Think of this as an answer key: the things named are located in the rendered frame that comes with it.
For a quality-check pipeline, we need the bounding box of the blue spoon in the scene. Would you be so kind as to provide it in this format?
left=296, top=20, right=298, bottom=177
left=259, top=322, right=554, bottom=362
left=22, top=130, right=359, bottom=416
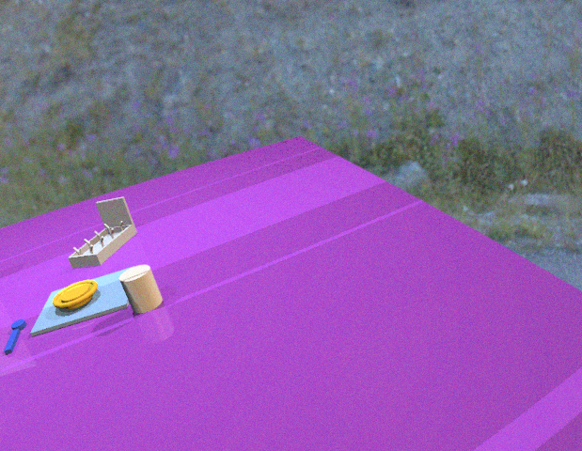
left=4, top=319, right=27, bottom=354

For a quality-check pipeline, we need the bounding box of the beige cylinder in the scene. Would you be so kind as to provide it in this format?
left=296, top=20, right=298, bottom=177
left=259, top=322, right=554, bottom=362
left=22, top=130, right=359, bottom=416
left=118, top=265, right=163, bottom=314

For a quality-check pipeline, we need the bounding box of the light blue flat panel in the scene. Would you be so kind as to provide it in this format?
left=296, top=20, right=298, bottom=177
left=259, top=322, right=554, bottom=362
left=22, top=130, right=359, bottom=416
left=30, top=267, right=131, bottom=336

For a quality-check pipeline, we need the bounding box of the golden yellow round plate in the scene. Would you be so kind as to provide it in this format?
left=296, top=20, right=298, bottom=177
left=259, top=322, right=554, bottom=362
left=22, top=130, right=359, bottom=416
left=53, top=280, right=98, bottom=309

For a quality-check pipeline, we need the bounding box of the grey dish rack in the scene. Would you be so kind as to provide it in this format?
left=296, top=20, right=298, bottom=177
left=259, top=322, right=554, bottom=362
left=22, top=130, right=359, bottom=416
left=68, top=196, right=137, bottom=268

